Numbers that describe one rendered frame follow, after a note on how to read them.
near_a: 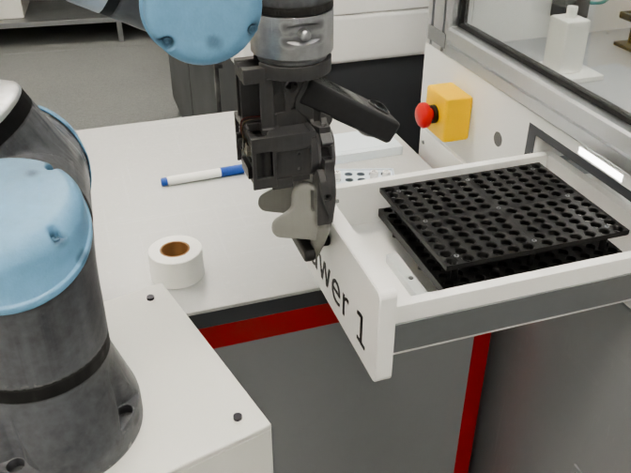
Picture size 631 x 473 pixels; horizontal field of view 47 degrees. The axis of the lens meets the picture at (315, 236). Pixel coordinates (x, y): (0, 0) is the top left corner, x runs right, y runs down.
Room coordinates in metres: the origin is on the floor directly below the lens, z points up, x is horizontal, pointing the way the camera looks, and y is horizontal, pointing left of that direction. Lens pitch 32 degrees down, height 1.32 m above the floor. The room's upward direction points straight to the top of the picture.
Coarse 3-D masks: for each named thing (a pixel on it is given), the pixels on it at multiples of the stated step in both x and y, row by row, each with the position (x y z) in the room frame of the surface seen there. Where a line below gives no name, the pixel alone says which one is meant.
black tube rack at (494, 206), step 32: (416, 192) 0.76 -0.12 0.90; (448, 192) 0.76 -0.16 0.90; (480, 192) 0.76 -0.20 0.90; (512, 192) 0.76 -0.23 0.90; (544, 192) 0.76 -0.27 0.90; (576, 192) 0.76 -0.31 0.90; (448, 224) 0.68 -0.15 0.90; (480, 224) 0.68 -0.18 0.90; (512, 224) 0.68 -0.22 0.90; (544, 224) 0.69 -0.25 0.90; (576, 224) 0.68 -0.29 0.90; (416, 256) 0.67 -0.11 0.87; (448, 256) 0.66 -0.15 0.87; (480, 256) 0.66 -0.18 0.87; (512, 256) 0.63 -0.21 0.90; (544, 256) 0.66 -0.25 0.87; (576, 256) 0.66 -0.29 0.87
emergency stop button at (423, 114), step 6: (420, 102) 1.06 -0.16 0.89; (420, 108) 1.05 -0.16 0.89; (426, 108) 1.04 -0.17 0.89; (420, 114) 1.05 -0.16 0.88; (426, 114) 1.04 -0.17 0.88; (432, 114) 1.05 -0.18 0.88; (420, 120) 1.05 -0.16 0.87; (426, 120) 1.04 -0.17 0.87; (420, 126) 1.05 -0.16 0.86; (426, 126) 1.04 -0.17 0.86
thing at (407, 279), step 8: (392, 256) 0.70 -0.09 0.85; (392, 264) 0.69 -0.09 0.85; (400, 264) 0.68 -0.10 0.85; (400, 272) 0.67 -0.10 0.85; (408, 272) 0.67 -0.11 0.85; (400, 280) 0.66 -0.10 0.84; (408, 280) 0.65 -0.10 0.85; (416, 280) 0.65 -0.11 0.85; (408, 288) 0.64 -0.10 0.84; (416, 288) 0.64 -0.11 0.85
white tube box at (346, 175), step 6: (372, 168) 1.02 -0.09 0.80; (378, 168) 1.02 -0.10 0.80; (384, 168) 1.02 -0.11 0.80; (390, 168) 1.02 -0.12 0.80; (342, 174) 1.01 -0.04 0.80; (348, 174) 1.02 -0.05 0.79; (354, 174) 1.01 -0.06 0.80; (360, 174) 1.02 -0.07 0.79; (366, 174) 1.01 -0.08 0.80; (378, 174) 1.01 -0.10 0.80; (342, 180) 0.99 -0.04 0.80; (348, 180) 1.00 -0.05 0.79; (354, 180) 0.99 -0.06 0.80
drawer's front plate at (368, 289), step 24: (336, 216) 0.66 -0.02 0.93; (336, 240) 0.63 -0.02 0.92; (360, 240) 0.61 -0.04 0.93; (312, 264) 0.70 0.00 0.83; (336, 264) 0.63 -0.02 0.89; (360, 264) 0.57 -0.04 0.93; (336, 288) 0.62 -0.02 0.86; (360, 288) 0.56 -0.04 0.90; (384, 288) 0.53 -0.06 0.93; (336, 312) 0.62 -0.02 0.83; (360, 312) 0.56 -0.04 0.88; (384, 312) 0.52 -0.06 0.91; (384, 336) 0.52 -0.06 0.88; (384, 360) 0.52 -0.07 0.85
